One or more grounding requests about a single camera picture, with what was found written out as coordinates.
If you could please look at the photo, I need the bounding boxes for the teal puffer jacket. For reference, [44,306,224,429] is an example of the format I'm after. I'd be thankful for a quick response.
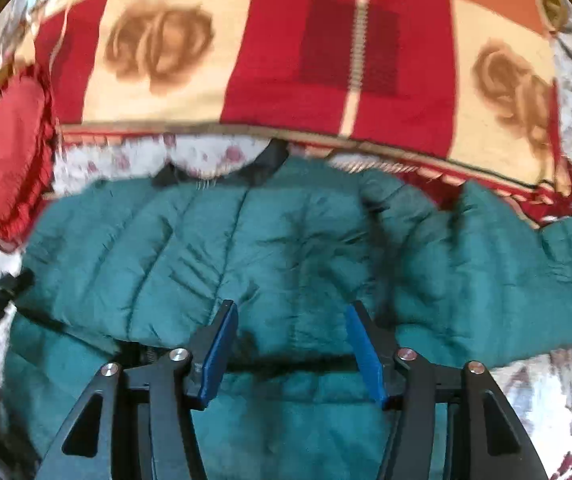
[2,158,572,479]

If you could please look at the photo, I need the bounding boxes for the floral bed sheet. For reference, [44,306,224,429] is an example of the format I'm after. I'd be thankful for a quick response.
[0,8,572,480]

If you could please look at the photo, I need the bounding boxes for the red heart pillow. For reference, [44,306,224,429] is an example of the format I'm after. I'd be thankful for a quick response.
[0,65,56,252]

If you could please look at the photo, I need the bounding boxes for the red checkered rose blanket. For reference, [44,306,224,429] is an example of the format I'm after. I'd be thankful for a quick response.
[12,0,571,202]

